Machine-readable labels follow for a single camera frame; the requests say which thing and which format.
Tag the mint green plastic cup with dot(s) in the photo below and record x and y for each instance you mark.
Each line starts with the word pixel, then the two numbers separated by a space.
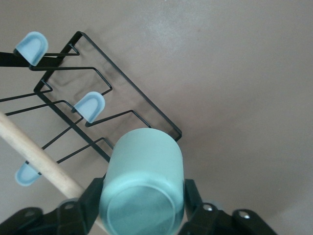
pixel 144 171

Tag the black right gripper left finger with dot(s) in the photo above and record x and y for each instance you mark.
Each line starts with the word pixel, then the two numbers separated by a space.
pixel 73 218

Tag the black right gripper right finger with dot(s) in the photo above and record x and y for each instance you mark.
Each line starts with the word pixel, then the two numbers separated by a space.
pixel 210 220

